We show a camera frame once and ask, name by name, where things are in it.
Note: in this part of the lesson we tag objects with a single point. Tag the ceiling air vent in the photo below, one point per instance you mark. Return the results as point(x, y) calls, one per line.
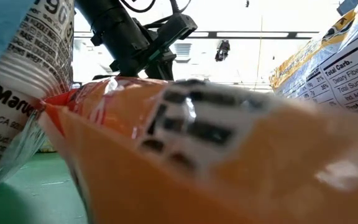
point(183, 51)

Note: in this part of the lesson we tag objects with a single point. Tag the black ceiling-hung camera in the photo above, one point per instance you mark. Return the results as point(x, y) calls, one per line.
point(222, 51)

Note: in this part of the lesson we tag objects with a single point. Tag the Maruchan beef ramen pack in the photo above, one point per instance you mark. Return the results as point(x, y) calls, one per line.
point(26, 62)

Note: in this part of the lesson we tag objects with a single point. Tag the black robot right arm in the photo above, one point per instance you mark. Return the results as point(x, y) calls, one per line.
point(348, 6)

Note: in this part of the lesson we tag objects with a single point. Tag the red Saucy Noodles pack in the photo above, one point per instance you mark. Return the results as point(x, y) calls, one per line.
point(120, 174)

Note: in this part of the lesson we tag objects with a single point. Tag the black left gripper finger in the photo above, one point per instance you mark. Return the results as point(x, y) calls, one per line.
point(152, 70)
point(179, 26)

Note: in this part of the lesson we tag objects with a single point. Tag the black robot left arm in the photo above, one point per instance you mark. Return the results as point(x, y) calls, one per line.
point(110, 25)

